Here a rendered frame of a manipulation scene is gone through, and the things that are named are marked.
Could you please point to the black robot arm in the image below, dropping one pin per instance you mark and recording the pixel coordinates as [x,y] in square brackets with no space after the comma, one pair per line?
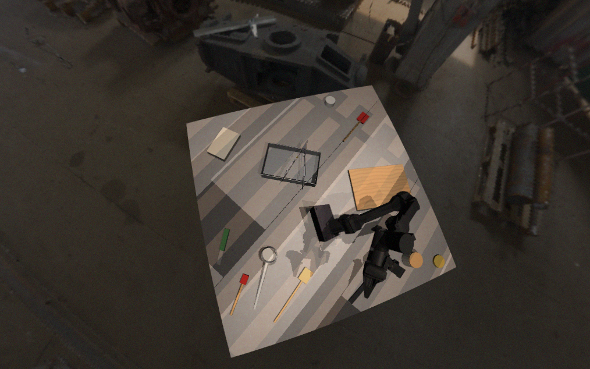
[396,237]

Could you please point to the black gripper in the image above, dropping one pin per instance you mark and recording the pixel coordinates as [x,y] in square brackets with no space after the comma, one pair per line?
[374,271]

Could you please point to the grey cylinder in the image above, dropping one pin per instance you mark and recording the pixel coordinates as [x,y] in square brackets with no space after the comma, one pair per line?
[329,101]

